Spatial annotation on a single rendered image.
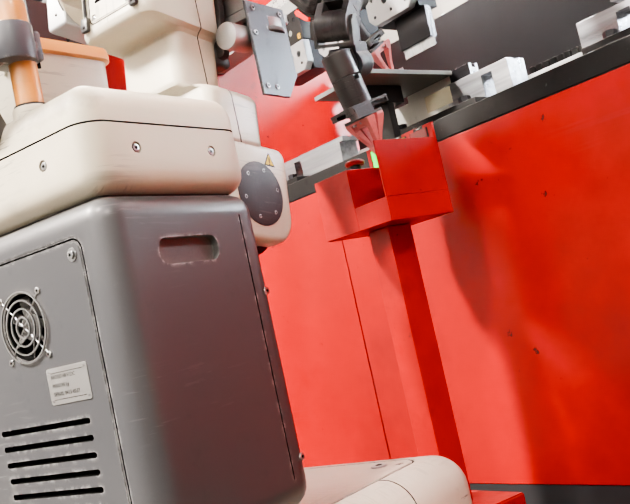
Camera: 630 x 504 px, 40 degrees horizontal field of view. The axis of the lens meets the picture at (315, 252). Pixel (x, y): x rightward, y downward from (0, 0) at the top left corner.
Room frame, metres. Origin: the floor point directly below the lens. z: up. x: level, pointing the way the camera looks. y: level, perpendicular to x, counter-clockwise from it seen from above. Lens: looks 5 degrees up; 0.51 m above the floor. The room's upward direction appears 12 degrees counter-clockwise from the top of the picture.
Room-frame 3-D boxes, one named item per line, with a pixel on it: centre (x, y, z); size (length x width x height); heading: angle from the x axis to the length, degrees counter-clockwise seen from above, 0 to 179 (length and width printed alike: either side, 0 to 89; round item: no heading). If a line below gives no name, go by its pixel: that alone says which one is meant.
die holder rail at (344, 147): (2.43, 0.00, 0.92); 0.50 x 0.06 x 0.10; 39
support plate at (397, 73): (1.91, -0.23, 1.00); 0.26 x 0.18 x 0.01; 129
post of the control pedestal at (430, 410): (1.68, -0.15, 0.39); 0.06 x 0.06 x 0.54; 37
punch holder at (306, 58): (2.33, -0.07, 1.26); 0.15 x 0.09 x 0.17; 39
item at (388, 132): (1.88, -0.20, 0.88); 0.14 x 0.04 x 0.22; 129
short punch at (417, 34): (2.00, -0.34, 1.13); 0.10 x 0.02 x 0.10; 39
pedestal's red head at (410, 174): (1.68, -0.15, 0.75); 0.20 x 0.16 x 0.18; 37
